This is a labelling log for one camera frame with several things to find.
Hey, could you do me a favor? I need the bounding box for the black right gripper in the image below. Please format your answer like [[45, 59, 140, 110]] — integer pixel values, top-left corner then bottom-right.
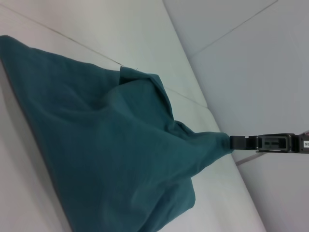
[[229, 133, 309, 154]]

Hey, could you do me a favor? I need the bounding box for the teal blue t-shirt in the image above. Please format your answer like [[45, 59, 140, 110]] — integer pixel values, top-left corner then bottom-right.
[[0, 35, 234, 232]]

